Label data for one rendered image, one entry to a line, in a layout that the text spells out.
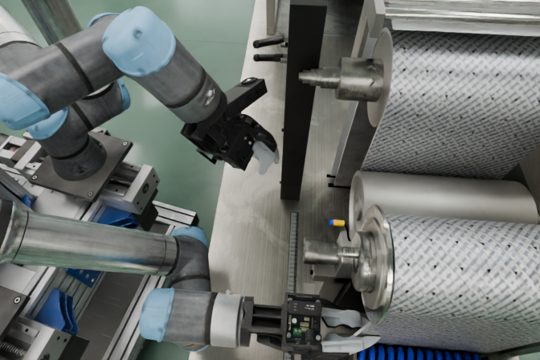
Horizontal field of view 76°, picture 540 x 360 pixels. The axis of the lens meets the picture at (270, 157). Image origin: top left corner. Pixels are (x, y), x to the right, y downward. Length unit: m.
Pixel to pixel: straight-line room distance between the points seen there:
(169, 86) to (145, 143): 1.82
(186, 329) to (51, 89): 0.37
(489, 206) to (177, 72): 0.48
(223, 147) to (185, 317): 0.26
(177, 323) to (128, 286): 1.08
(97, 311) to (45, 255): 1.07
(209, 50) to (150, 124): 0.81
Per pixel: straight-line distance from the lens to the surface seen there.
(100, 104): 1.05
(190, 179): 2.04
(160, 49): 0.44
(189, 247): 0.70
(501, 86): 0.54
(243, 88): 0.58
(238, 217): 0.89
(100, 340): 1.64
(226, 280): 0.83
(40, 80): 0.51
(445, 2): 0.53
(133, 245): 0.65
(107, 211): 1.25
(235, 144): 0.54
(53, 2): 0.91
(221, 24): 3.07
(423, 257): 0.44
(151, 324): 0.59
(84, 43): 0.53
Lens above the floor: 1.70
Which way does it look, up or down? 55 degrees down
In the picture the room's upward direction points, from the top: straight up
